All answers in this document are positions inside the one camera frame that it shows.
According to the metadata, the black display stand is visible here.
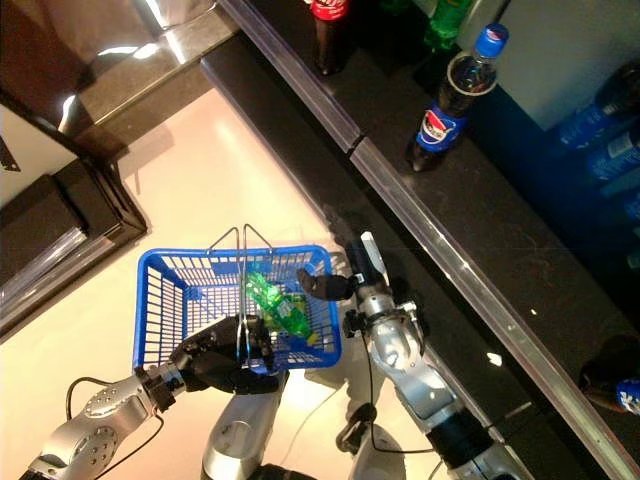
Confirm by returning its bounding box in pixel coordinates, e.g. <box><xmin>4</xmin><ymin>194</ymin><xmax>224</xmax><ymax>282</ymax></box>
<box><xmin>0</xmin><ymin>87</ymin><xmax>150</xmax><ymax>346</ymax></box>

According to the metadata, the Coca-Cola bottle red label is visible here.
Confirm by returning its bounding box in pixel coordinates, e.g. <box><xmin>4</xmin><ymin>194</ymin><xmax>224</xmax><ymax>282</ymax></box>
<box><xmin>309</xmin><ymin>0</ymin><xmax>351</xmax><ymax>77</ymax></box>

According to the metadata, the shelf upright post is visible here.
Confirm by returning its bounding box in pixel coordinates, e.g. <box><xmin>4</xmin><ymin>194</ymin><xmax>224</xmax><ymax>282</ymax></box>
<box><xmin>459</xmin><ymin>0</ymin><xmax>511</xmax><ymax>36</ymax></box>

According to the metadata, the black shelf board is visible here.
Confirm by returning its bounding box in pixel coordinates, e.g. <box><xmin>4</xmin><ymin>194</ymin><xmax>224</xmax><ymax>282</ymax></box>
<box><xmin>244</xmin><ymin>0</ymin><xmax>416</xmax><ymax>141</ymax></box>
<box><xmin>359</xmin><ymin>49</ymin><xmax>640</xmax><ymax>451</ymax></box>

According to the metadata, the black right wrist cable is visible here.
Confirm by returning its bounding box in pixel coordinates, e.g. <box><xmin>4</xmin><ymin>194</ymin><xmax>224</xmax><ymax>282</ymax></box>
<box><xmin>344</xmin><ymin>344</ymin><xmax>436</xmax><ymax>456</ymax></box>

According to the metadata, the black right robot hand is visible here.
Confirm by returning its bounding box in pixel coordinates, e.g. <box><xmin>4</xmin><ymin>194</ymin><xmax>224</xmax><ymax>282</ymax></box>
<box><xmin>296</xmin><ymin>242</ymin><xmax>392</xmax><ymax>305</ymax></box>

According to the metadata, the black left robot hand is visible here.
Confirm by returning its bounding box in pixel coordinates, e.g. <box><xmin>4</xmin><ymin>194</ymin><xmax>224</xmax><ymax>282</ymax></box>
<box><xmin>169</xmin><ymin>314</ymin><xmax>281</xmax><ymax>396</ymax></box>

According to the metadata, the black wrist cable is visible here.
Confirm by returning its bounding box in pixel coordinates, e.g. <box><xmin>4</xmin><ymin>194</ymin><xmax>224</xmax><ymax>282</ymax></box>
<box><xmin>64</xmin><ymin>376</ymin><xmax>166</xmax><ymax>480</ymax></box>
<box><xmin>344</xmin><ymin>344</ymin><xmax>436</xmax><ymax>456</ymax></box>

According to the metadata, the white right hand back plate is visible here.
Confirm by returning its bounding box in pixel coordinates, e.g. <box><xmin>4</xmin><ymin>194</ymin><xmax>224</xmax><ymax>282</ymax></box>
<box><xmin>358</xmin><ymin>231</ymin><xmax>387</xmax><ymax>275</ymax></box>

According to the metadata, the clear plastic price rail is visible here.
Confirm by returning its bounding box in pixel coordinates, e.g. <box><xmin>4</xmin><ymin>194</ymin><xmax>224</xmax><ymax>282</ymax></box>
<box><xmin>219</xmin><ymin>0</ymin><xmax>362</xmax><ymax>154</ymax></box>
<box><xmin>349</xmin><ymin>134</ymin><xmax>640</xmax><ymax>480</ymax></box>

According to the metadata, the blue plastic shopping basket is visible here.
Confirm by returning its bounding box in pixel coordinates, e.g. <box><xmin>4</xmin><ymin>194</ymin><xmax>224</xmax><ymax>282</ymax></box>
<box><xmin>131</xmin><ymin>225</ymin><xmax>345</xmax><ymax>374</ymax></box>

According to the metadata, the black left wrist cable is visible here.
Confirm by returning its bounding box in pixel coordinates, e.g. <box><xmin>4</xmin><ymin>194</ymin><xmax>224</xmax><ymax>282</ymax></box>
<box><xmin>64</xmin><ymin>376</ymin><xmax>166</xmax><ymax>480</ymax></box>

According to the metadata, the dark robot torso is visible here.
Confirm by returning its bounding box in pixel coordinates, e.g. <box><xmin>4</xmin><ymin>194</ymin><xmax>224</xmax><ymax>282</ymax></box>
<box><xmin>257</xmin><ymin>462</ymin><xmax>351</xmax><ymax>480</ymax></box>

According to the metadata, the silver left robot leg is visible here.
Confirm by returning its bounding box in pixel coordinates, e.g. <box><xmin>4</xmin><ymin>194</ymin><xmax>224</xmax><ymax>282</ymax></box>
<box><xmin>199</xmin><ymin>369</ymin><xmax>291</xmax><ymax>480</ymax></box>

